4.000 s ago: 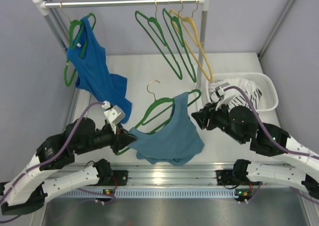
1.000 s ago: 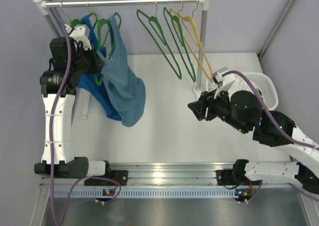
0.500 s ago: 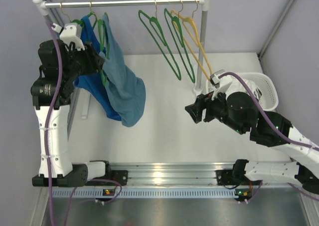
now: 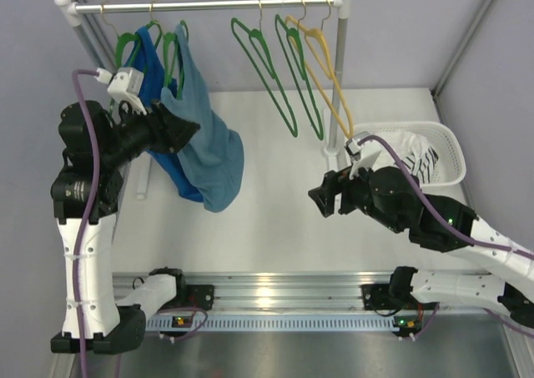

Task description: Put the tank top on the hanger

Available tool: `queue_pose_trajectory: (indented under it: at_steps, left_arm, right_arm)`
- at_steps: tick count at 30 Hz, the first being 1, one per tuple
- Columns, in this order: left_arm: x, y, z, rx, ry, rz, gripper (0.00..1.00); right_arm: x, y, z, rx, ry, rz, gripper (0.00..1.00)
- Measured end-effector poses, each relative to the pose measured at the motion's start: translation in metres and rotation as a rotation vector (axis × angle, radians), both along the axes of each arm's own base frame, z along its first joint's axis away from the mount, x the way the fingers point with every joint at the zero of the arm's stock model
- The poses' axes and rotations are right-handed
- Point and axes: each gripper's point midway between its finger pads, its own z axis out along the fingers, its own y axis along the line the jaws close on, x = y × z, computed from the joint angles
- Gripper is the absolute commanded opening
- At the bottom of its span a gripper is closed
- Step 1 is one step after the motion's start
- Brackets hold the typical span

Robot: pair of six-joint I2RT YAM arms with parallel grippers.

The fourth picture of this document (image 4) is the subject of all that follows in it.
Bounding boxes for silver clothes rack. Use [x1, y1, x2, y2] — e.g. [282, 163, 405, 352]
[54, 0, 352, 143]

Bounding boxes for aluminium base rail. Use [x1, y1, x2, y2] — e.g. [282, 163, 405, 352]
[70, 271, 518, 333]

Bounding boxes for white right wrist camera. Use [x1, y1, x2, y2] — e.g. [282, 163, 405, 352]
[345, 131, 382, 180]

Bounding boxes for green hanger with blue top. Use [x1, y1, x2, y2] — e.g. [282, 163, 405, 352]
[100, 2, 148, 110]

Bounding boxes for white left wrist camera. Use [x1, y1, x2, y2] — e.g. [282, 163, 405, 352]
[96, 67, 147, 114]

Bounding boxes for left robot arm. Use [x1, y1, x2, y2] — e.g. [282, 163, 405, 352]
[51, 100, 200, 355]

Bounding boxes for royal blue tank top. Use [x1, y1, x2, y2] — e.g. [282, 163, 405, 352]
[124, 26, 204, 203]

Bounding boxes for striped garment in basket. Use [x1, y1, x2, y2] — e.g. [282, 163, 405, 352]
[401, 146, 440, 184]

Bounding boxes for light blue tank top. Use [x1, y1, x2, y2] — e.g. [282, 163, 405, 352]
[160, 24, 244, 213]

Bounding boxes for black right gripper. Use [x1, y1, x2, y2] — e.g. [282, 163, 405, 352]
[309, 155, 404, 234]

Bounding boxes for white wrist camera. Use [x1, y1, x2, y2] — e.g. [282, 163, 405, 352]
[96, 67, 147, 114]
[345, 131, 382, 180]

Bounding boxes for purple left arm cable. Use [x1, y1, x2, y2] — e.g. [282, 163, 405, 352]
[71, 68, 209, 378]

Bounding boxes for white clothes in basket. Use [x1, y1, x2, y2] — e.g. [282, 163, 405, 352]
[377, 129, 431, 161]

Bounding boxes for white plastic laundry basket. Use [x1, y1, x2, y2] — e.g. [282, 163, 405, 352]
[354, 121, 466, 188]

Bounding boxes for yellow hanger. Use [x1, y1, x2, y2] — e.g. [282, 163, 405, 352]
[285, 15, 354, 139]

